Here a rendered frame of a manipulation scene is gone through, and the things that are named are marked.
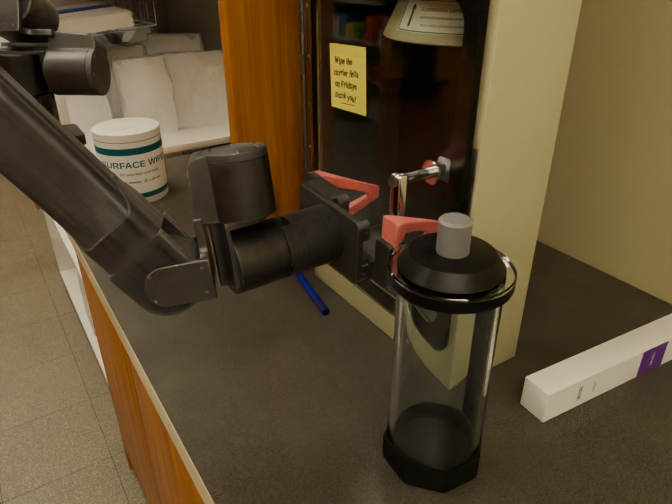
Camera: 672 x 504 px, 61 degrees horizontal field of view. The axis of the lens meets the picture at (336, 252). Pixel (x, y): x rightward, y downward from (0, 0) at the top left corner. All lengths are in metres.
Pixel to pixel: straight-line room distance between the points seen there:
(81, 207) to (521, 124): 0.41
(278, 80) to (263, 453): 0.50
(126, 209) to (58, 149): 0.07
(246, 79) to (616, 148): 0.57
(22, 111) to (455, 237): 0.34
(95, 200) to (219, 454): 0.30
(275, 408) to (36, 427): 1.59
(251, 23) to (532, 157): 0.41
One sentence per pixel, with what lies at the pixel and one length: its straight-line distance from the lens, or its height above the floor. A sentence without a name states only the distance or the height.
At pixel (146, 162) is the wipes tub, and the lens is 1.20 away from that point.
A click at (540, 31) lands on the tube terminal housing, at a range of 0.58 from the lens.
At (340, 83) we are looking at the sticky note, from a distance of 0.72.
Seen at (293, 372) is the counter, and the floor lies 0.94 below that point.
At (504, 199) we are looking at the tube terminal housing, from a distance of 0.61.
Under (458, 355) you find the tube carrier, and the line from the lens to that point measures 0.49.
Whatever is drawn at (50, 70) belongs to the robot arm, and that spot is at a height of 1.28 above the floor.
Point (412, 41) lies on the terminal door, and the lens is 0.60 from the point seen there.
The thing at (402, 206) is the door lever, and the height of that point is 1.17.
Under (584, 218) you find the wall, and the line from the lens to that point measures 1.05.
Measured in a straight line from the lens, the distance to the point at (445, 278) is 0.45.
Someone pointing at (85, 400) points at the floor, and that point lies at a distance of 2.24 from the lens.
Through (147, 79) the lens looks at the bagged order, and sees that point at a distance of 1.73.
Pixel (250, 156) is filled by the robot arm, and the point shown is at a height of 1.26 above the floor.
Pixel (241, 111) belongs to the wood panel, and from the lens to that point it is 0.82.
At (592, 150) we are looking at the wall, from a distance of 1.02.
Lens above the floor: 1.41
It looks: 28 degrees down
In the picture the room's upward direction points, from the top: straight up
